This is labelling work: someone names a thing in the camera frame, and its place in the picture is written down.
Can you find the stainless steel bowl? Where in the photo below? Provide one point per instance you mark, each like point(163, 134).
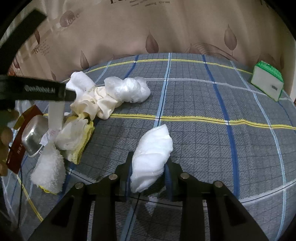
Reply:
point(33, 133)

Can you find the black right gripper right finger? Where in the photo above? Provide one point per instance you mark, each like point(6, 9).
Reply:
point(209, 205)

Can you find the white fluffy mitt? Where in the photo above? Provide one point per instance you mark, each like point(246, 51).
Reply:
point(49, 172)

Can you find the cream scrunchie cloth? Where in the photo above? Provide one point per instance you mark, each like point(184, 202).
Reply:
point(95, 103)

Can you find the beige leaf print curtain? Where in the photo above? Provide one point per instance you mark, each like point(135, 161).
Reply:
point(79, 34)

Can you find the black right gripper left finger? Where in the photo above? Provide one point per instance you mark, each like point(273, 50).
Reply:
point(69, 219)

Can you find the clear plastic bag ball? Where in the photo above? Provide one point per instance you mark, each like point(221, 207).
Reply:
point(130, 89)

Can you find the white yellow towel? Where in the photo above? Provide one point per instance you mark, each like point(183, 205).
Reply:
point(72, 139)

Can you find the gold red rectangular tin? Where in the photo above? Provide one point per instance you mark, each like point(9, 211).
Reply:
point(17, 150)

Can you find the grey plaid tablecloth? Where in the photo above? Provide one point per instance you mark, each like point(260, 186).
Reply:
point(222, 127)

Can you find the green white small box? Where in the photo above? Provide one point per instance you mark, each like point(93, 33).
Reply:
point(268, 79)

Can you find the person left hand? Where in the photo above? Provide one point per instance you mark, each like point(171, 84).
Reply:
point(6, 136)

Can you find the white cloth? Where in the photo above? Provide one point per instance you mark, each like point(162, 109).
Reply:
point(80, 83)
point(149, 158)

